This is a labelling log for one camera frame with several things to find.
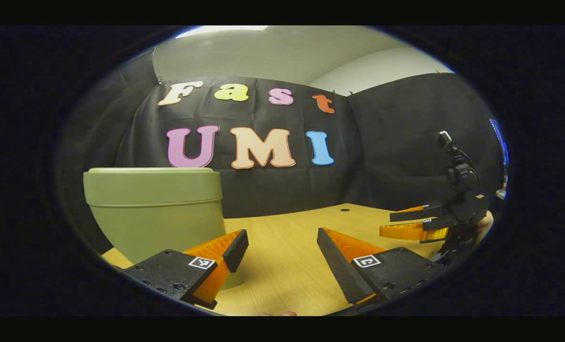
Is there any black backdrop cloth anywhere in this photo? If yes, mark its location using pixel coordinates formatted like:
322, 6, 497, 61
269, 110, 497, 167
55, 47, 506, 255

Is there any wooden desktop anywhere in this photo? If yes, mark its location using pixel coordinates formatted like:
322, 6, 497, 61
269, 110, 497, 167
101, 203, 459, 316

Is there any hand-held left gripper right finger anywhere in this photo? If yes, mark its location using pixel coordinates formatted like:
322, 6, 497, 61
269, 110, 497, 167
317, 227, 449, 305

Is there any ceiling light panel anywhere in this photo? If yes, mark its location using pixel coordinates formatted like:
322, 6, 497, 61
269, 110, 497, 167
176, 26, 269, 39

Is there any green desktop garbage bin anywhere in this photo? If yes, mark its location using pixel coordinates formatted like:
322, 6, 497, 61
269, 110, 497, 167
83, 167, 244, 290

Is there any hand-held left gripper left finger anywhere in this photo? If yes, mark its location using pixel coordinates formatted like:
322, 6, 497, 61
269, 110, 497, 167
123, 229, 250, 310

